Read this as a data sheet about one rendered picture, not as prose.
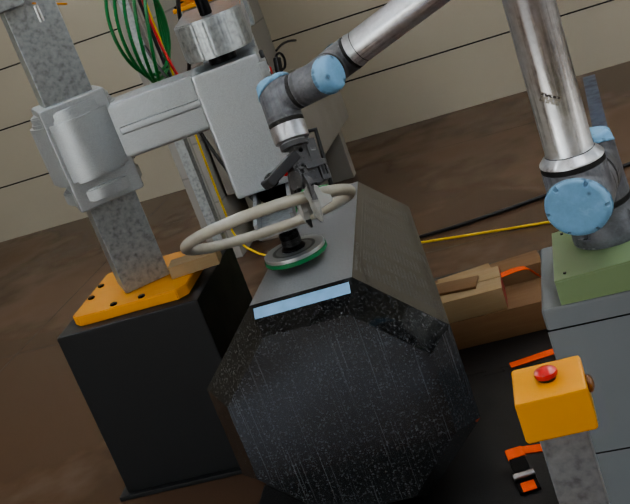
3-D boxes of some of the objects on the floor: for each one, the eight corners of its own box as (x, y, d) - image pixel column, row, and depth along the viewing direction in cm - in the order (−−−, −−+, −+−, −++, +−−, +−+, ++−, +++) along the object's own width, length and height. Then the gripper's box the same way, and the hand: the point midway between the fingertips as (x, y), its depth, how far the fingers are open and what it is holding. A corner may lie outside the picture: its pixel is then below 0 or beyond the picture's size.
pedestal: (120, 502, 412) (45, 344, 389) (164, 418, 473) (101, 277, 450) (271, 467, 397) (202, 300, 374) (296, 385, 458) (238, 237, 435)
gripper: (320, 130, 249) (349, 212, 247) (300, 145, 259) (328, 224, 258) (290, 137, 245) (319, 221, 243) (271, 153, 255) (299, 232, 254)
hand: (312, 220), depth 249 cm, fingers closed on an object, 5 cm apart
